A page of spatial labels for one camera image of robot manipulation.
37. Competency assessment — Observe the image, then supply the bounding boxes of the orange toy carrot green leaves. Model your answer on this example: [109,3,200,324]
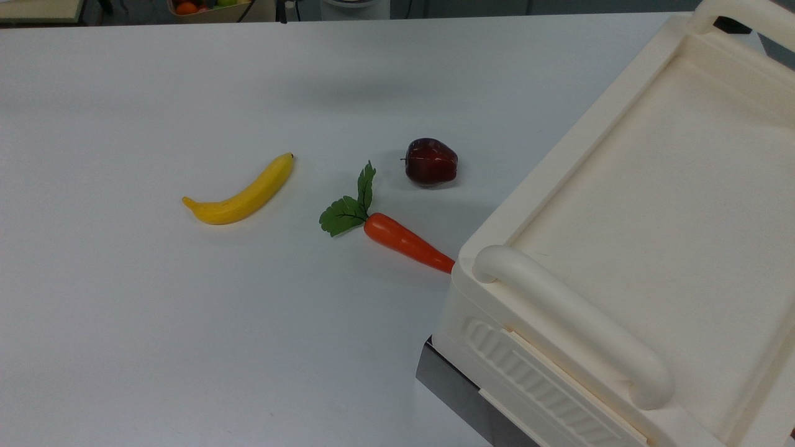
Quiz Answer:
[319,160,456,275]

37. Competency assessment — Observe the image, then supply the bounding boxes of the dark red toy apple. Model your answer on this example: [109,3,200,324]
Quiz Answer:
[401,138,459,187]

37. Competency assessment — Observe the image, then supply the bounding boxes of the yellow toy banana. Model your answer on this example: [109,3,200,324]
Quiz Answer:
[181,152,295,226]

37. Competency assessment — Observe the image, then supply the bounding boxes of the basket of toy fruit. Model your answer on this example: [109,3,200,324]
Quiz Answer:
[166,0,255,24]

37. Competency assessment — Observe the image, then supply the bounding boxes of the light wooden board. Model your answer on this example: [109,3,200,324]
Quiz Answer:
[0,0,86,25]

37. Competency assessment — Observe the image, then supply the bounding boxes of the cream plastic tray with handles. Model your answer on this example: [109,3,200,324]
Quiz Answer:
[432,0,795,447]

